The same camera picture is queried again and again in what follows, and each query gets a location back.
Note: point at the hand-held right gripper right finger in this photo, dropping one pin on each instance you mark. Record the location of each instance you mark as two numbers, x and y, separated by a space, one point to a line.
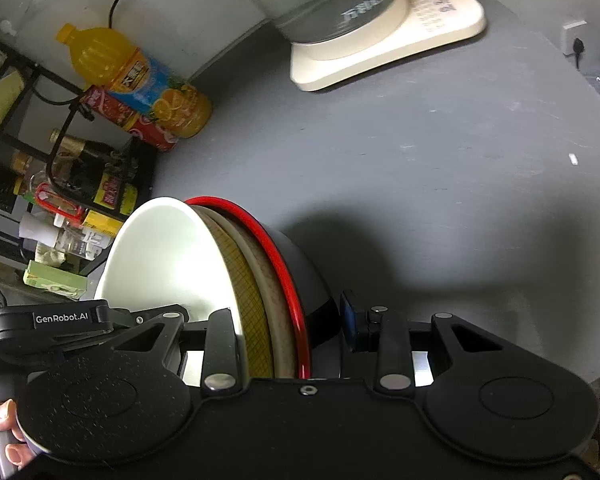
348 320

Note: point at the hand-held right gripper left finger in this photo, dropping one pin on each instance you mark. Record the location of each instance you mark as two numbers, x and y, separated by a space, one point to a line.
222 342

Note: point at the yellow checked plate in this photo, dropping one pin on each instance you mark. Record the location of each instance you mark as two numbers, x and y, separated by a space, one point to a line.
252 305

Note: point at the black bowl with red rim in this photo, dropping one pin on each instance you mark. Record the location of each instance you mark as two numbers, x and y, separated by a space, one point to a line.
305 280

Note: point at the large plain white bowl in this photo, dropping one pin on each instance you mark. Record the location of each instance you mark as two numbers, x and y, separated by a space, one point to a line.
165 255

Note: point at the person's left hand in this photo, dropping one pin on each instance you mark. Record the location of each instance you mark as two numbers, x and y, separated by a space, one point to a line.
0 415

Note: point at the green carton box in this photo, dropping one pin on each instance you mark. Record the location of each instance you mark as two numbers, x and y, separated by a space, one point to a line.
55 280

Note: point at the small white bottle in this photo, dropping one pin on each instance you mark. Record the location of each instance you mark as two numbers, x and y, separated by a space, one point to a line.
37 230

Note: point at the yellow carton box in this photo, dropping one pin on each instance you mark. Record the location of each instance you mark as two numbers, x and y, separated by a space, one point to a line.
102 222

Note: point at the dark glass bottle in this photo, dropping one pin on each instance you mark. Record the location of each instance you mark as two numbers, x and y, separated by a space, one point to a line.
87 152

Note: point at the yellow food package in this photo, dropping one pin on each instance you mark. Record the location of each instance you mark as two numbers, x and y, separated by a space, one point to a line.
2 97

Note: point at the red drink can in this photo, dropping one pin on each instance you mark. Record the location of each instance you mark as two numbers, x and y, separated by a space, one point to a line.
125 117

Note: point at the orange juice bottle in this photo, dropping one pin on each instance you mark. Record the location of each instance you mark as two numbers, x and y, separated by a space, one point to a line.
140 77

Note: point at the small white scrap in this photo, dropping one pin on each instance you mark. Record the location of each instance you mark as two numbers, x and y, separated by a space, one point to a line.
574 159

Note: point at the cream kettle base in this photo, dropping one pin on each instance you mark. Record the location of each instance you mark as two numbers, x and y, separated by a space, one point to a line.
430 25

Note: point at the black plug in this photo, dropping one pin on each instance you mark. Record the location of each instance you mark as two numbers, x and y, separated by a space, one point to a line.
576 50

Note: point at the white wall socket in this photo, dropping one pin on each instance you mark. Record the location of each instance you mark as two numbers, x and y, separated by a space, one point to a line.
572 30

